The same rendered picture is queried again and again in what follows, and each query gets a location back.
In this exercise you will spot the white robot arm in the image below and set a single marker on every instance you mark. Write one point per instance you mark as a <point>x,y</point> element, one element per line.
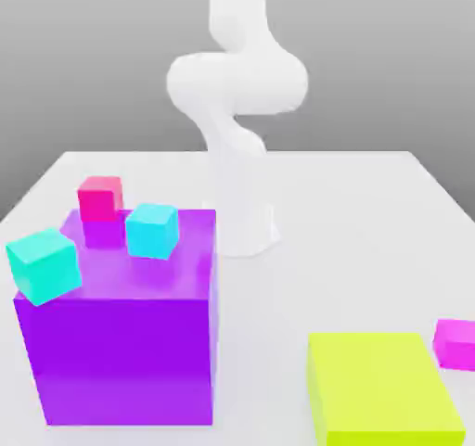
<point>237,82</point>

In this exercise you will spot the small magenta cube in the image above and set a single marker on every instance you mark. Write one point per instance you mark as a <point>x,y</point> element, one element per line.
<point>456,346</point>

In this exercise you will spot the large purple box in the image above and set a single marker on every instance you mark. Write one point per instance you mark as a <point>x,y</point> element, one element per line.
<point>126,342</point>

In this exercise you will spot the small cyan cube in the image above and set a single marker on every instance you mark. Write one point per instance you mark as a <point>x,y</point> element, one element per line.
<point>150,232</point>

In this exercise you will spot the large yellow-green box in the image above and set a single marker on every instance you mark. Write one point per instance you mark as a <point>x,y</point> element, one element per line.
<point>374,386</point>

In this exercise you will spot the small pink-red cube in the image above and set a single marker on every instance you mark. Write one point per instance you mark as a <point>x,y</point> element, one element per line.
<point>97,200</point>

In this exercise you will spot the small turquoise cube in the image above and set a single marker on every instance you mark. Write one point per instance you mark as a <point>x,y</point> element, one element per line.
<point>42,268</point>

